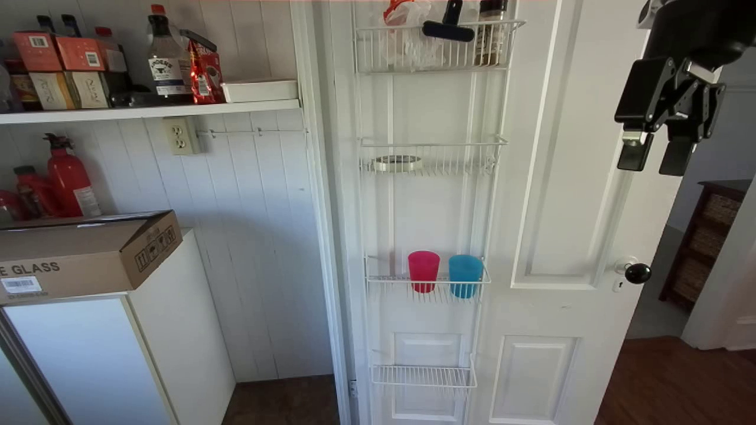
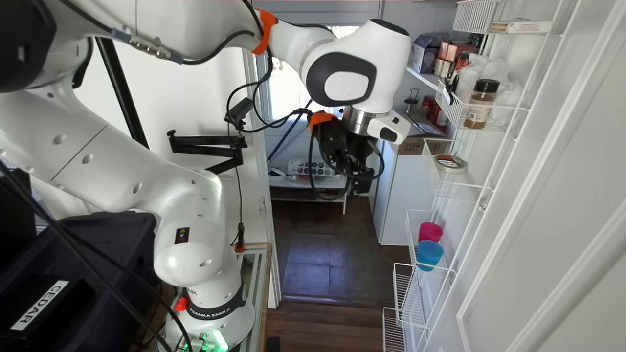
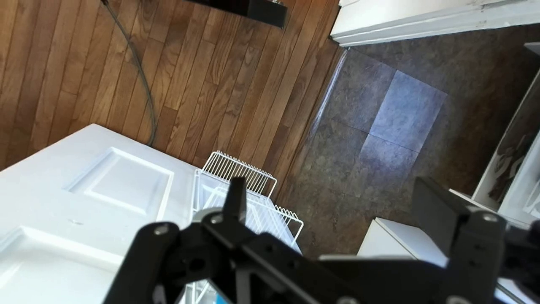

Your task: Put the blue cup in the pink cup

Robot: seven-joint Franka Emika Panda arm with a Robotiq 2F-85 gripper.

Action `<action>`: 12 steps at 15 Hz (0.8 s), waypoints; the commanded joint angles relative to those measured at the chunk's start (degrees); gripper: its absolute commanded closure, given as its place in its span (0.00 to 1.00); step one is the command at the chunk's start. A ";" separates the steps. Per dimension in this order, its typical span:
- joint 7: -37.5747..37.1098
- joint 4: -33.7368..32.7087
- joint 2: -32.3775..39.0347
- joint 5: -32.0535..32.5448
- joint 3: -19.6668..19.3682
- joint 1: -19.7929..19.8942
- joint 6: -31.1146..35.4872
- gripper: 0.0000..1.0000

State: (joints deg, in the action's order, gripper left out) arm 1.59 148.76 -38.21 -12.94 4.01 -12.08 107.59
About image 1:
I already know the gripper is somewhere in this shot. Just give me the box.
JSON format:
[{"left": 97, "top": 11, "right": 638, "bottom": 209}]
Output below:
[{"left": 614, "top": 0, "right": 756, "bottom": 177}]

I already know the blue plastic cup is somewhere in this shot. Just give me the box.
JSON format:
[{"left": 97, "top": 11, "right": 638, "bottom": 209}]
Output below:
[{"left": 448, "top": 254, "right": 484, "bottom": 299}]

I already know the pink plastic cup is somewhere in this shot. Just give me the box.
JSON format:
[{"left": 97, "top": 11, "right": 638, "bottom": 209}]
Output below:
[{"left": 408, "top": 251, "right": 441, "bottom": 294}]

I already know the dark wicker drawer cabinet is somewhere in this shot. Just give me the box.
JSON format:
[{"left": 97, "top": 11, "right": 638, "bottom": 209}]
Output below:
[{"left": 658, "top": 179, "right": 754, "bottom": 313}]

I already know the black door knob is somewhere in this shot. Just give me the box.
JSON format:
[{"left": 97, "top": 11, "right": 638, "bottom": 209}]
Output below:
[{"left": 614, "top": 256, "right": 653, "bottom": 293}]

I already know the white panel door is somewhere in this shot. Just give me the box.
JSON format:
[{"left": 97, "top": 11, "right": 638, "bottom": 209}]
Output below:
[{"left": 319, "top": 0, "right": 689, "bottom": 425}]

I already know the spice bottle with dark cap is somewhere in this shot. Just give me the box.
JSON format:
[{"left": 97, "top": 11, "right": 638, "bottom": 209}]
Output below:
[{"left": 474, "top": 0, "right": 509, "bottom": 66}]

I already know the black brush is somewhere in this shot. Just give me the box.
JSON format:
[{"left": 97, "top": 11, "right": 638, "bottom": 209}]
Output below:
[{"left": 422, "top": 0, "right": 475, "bottom": 43}]

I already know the clear plastic bag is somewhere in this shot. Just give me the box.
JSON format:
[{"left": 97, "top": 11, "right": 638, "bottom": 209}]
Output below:
[{"left": 381, "top": 0, "right": 441, "bottom": 68}]

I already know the roll of tape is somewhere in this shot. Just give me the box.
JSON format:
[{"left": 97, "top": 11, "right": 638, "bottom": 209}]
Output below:
[{"left": 372, "top": 155, "right": 423, "bottom": 174}]

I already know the flat white box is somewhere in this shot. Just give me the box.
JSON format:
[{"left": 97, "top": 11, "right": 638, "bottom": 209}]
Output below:
[{"left": 221, "top": 79, "right": 299, "bottom": 104}]

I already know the red snack bag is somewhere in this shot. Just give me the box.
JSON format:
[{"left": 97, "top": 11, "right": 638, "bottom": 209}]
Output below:
[{"left": 180, "top": 29, "right": 226, "bottom": 106}]

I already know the large dark sauce bottle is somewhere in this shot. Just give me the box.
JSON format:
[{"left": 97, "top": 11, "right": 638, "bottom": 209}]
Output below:
[{"left": 146, "top": 14, "right": 194, "bottom": 99}]

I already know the white cabinet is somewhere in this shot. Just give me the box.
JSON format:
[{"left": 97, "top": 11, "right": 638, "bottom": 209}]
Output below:
[{"left": 0, "top": 228, "right": 237, "bottom": 425}]

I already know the bottle with red cap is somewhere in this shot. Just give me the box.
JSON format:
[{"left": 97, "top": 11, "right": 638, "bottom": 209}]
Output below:
[{"left": 93, "top": 26, "right": 132, "bottom": 92}]

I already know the beige carton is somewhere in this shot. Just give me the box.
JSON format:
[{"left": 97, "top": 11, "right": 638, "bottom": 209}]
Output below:
[
  {"left": 64, "top": 70, "right": 111, "bottom": 110},
  {"left": 29, "top": 71, "right": 76, "bottom": 112}
]

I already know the orange carton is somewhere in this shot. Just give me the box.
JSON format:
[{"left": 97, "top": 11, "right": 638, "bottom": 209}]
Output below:
[
  {"left": 11, "top": 31, "right": 63, "bottom": 73},
  {"left": 55, "top": 36, "right": 107, "bottom": 73}
]

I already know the red fire extinguisher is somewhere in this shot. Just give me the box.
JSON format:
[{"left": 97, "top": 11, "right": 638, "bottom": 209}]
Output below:
[{"left": 43, "top": 133, "right": 103, "bottom": 218}]

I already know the cardboard box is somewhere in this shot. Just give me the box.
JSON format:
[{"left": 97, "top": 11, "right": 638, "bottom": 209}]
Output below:
[{"left": 0, "top": 210, "right": 184, "bottom": 306}]

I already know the white wire door rack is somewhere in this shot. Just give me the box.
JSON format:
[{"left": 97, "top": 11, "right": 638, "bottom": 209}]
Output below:
[{"left": 353, "top": 0, "right": 527, "bottom": 395}]

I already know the white hook rail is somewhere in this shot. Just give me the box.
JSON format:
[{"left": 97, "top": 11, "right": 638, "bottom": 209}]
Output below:
[{"left": 197, "top": 127, "right": 309, "bottom": 140}]

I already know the wall socket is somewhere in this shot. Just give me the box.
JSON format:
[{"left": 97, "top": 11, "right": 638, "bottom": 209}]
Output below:
[{"left": 163, "top": 116, "right": 202, "bottom": 156}]

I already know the white wall shelf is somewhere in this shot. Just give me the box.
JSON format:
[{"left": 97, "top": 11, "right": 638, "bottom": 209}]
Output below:
[{"left": 0, "top": 99, "right": 302, "bottom": 125}]

